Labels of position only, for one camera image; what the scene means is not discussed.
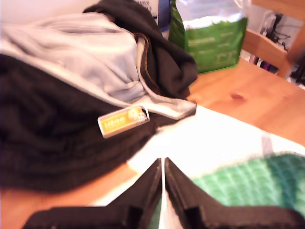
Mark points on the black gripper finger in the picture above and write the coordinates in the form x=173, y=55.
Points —
x=147, y=190
x=181, y=190

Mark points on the green wave-patterned zipper pouch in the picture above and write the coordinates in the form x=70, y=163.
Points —
x=250, y=186

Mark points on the printed white paper sheet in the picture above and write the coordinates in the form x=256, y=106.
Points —
x=202, y=143

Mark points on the small rectangular LeRobot sticker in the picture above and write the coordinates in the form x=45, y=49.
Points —
x=116, y=124

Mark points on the black hoodie with grey lining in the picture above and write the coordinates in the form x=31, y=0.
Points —
x=47, y=131

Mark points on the silver and green Canagan bag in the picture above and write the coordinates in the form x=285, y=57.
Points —
x=214, y=47

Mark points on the wooden chair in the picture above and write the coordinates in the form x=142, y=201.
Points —
x=262, y=45

